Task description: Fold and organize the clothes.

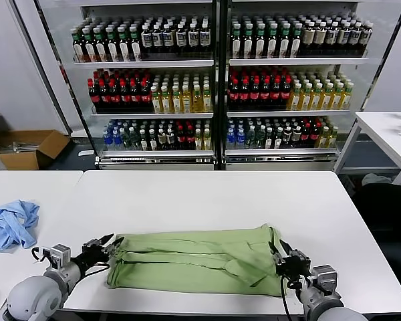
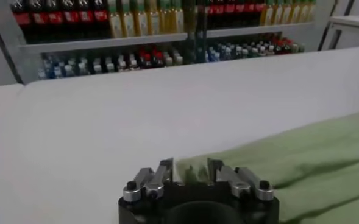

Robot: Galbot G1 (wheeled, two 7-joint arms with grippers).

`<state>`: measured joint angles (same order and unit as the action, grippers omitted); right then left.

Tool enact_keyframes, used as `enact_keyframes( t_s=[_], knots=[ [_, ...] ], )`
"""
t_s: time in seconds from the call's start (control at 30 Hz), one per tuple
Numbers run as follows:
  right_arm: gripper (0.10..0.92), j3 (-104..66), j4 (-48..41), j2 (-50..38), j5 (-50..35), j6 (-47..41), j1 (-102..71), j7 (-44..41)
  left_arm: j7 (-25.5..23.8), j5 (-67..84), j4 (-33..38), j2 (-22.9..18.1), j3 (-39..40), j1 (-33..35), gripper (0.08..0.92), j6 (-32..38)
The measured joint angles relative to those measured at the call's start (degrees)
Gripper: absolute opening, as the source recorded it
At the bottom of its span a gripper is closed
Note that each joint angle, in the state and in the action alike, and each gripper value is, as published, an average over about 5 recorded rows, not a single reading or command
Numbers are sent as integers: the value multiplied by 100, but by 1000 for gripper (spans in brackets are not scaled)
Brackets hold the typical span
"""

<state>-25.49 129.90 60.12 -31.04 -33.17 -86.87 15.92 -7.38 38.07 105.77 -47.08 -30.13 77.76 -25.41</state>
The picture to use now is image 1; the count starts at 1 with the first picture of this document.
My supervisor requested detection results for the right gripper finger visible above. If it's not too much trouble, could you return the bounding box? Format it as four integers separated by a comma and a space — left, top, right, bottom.
268, 241, 284, 267
279, 239, 300, 259

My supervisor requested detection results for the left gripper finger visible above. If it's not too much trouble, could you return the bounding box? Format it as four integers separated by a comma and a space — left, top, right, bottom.
83, 233, 114, 250
103, 236, 125, 257

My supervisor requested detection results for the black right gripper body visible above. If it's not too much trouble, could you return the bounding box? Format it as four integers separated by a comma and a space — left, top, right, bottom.
276, 253, 311, 277

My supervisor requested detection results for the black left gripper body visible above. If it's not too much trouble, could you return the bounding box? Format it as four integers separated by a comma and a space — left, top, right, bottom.
75, 245, 111, 270

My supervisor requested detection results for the light green polo shirt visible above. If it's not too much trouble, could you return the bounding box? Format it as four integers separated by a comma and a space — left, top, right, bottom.
106, 224, 290, 298

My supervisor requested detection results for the crumpled light blue shirt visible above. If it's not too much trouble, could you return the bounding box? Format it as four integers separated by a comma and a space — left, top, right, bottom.
0, 199, 41, 252

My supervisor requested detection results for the black chair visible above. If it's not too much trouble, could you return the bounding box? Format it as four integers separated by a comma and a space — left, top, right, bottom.
352, 182, 401, 265

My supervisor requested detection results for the open brown cardboard box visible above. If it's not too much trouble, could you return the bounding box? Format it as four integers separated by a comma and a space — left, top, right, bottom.
0, 129, 71, 171

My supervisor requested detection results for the grey cloth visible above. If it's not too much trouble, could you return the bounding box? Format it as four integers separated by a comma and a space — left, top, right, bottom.
361, 173, 394, 187

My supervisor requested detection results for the metal rods bundle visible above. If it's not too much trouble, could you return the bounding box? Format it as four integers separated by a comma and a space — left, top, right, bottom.
12, 140, 41, 153

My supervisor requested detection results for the white side table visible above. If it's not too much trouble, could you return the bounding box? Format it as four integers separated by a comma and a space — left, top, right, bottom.
333, 111, 401, 185

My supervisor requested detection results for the beverage display cooler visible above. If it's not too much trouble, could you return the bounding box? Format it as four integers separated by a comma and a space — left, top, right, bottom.
220, 0, 372, 172
61, 0, 221, 171

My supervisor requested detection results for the dark bottle blue white label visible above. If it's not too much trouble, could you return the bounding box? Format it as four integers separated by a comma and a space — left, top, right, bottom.
360, 20, 374, 50
152, 22, 164, 54
174, 21, 187, 53
337, 21, 350, 50
141, 22, 154, 54
187, 21, 200, 53
349, 20, 362, 50
199, 20, 211, 52
162, 21, 174, 54

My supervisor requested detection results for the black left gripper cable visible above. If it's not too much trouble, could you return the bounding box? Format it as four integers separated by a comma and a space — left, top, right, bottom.
83, 262, 111, 277

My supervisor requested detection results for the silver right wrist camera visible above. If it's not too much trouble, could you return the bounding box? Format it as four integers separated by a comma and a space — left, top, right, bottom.
310, 265, 338, 288

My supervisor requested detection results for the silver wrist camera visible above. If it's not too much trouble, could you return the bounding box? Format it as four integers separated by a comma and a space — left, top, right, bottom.
310, 265, 338, 288
48, 244, 70, 268

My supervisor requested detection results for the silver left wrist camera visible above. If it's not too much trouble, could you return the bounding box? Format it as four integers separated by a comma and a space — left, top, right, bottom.
48, 244, 70, 268

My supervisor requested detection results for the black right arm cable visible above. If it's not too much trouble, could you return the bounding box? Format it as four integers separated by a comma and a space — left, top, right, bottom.
280, 276, 305, 321

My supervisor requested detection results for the black left camera cable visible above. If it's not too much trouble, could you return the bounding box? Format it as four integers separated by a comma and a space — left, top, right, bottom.
31, 246, 51, 263

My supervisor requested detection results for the glass cooler door black frame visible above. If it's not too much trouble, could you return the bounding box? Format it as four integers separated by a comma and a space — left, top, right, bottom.
360, 0, 401, 113
11, 0, 101, 161

